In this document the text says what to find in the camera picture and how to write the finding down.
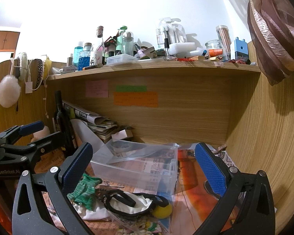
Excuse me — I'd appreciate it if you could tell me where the green knitted cloth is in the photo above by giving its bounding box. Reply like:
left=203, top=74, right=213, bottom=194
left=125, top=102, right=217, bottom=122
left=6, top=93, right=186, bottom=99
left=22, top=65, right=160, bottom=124
left=67, top=173, right=103, bottom=210

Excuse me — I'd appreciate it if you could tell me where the black and white eye mask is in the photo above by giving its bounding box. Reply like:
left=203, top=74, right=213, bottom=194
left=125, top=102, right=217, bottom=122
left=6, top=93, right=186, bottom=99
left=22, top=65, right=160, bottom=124
left=101, top=189, right=170, bottom=219

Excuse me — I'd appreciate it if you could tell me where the yellow foam ball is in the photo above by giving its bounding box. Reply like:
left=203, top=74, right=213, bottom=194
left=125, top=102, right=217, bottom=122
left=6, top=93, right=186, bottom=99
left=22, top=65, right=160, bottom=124
left=151, top=203, right=172, bottom=219

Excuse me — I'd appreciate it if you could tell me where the dark wine bottle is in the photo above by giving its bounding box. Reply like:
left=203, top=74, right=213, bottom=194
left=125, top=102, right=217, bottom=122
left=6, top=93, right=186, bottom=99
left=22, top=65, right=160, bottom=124
left=54, top=91, right=77, bottom=157

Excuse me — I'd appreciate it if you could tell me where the white fluffy pom pom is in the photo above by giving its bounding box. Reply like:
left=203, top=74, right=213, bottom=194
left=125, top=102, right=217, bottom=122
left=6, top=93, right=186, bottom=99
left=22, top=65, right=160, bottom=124
left=0, top=75, right=21, bottom=108

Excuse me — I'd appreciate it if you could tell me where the white plastic box lid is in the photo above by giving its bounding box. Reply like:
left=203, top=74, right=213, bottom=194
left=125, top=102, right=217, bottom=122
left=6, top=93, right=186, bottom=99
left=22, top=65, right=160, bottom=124
left=71, top=119, right=113, bottom=164

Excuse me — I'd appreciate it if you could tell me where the stack of newspapers and books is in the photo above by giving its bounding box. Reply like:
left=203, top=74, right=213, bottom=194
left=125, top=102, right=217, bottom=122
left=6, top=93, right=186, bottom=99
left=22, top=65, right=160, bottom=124
left=63, top=101, right=119, bottom=143

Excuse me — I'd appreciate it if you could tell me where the newspaper desk covering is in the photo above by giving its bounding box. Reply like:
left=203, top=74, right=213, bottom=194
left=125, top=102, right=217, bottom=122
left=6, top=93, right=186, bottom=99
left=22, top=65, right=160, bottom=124
left=34, top=147, right=219, bottom=234

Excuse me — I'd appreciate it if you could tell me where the pink sticky note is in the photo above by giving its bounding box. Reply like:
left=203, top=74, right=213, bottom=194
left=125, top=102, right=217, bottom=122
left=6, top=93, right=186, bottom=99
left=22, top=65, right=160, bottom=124
left=85, top=80, right=109, bottom=98

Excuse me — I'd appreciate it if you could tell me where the small white cardboard box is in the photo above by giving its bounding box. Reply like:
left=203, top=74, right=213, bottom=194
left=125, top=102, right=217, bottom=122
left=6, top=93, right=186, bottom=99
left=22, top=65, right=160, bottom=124
left=111, top=129, right=133, bottom=141

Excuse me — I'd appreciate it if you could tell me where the clear plastic storage box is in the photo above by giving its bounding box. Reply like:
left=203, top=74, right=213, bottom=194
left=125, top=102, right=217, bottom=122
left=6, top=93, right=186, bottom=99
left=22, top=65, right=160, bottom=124
left=91, top=139, right=178, bottom=195

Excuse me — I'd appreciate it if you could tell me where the blue glass bottle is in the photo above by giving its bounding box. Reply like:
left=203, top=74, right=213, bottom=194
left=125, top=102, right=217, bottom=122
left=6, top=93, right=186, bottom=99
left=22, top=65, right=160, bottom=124
left=78, top=42, right=92, bottom=70

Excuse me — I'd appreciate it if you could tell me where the green sticky note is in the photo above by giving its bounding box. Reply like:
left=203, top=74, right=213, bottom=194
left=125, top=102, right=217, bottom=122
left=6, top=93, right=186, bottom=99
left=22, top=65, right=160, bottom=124
left=115, top=85, right=147, bottom=92

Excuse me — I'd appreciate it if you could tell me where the orange sticky note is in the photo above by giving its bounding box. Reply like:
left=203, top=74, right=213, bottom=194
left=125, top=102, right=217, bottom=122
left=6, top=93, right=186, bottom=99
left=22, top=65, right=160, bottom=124
left=113, top=91, right=158, bottom=108

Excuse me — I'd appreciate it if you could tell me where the clear lidded container on shelf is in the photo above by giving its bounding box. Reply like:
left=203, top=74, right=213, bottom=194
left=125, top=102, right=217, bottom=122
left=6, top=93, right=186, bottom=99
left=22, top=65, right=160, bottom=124
left=106, top=54, right=138, bottom=66

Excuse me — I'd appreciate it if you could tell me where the blue box on shelf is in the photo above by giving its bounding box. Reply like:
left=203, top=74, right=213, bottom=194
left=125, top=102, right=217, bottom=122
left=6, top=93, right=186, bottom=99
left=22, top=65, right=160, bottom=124
left=234, top=37, right=249, bottom=61

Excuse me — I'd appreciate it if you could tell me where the tall transparent tube container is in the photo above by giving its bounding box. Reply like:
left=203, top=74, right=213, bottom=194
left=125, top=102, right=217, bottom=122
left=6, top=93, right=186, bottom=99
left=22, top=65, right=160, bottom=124
left=216, top=25, right=231, bottom=60

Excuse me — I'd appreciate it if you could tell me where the pink hanging fabric bag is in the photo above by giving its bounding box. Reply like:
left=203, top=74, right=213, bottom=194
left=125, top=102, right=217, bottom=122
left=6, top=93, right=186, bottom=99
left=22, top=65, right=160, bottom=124
left=247, top=0, right=294, bottom=85

